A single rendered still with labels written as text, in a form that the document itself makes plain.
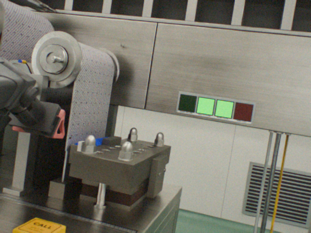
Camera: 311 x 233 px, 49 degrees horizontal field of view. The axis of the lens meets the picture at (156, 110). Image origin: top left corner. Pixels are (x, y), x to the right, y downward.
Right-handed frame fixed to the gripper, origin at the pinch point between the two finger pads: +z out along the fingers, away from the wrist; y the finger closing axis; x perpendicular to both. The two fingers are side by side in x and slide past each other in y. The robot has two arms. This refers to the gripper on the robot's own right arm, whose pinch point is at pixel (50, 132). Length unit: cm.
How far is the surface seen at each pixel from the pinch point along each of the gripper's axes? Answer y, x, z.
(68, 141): 0.2, 1.8, 8.7
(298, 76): 57, 41, 23
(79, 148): 4.7, 0.0, 7.6
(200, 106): 29, 29, 29
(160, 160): 22.0, 6.2, 22.8
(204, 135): 6, 119, 248
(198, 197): 10, 64, 280
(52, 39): -7.3, 23.1, -5.0
